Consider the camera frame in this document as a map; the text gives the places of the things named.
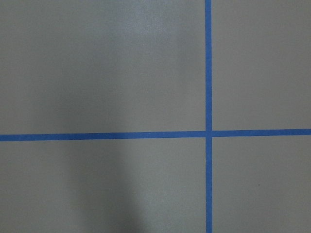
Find blue tape grid lines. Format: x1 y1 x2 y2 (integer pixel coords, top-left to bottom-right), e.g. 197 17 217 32
0 0 311 233

